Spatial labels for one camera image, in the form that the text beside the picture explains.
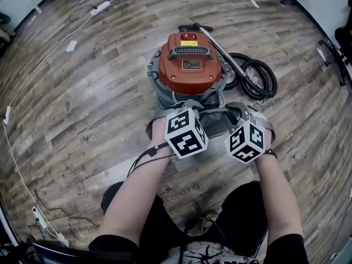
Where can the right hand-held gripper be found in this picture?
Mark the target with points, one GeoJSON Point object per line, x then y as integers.
{"type": "Point", "coordinates": [247, 144]}

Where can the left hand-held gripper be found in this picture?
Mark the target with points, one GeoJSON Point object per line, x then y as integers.
{"type": "Point", "coordinates": [184, 136]}

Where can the grey dust bag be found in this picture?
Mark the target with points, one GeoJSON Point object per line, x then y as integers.
{"type": "Point", "coordinates": [215, 120]}

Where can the person's left forearm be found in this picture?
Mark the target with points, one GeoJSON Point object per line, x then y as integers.
{"type": "Point", "coordinates": [137, 191]}

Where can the person's right forearm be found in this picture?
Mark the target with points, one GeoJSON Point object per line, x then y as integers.
{"type": "Point", "coordinates": [277, 197]}

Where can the red canister vacuum cleaner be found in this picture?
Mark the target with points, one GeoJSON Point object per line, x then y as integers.
{"type": "Point", "coordinates": [189, 70]}

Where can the person's black shorts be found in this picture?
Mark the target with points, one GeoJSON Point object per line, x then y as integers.
{"type": "Point", "coordinates": [242, 208]}

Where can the white paper scrap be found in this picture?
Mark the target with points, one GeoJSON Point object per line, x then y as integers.
{"type": "Point", "coordinates": [71, 46]}
{"type": "Point", "coordinates": [321, 52]}
{"type": "Point", "coordinates": [254, 3]}

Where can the white power strip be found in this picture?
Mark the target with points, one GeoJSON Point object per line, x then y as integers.
{"type": "Point", "coordinates": [101, 8]}
{"type": "Point", "coordinates": [39, 216]}
{"type": "Point", "coordinates": [7, 115]}

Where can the black and white patterned t-shirt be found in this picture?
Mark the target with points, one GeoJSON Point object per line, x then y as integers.
{"type": "Point", "coordinates": [209, 254]}

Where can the white plug adapter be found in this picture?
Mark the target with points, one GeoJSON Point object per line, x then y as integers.
{"type": "Point", "coordinates": [62, 240]}

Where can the black mesh trolley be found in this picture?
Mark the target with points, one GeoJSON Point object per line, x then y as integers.
{"type": "Point", "coordinates": [60, 253]}

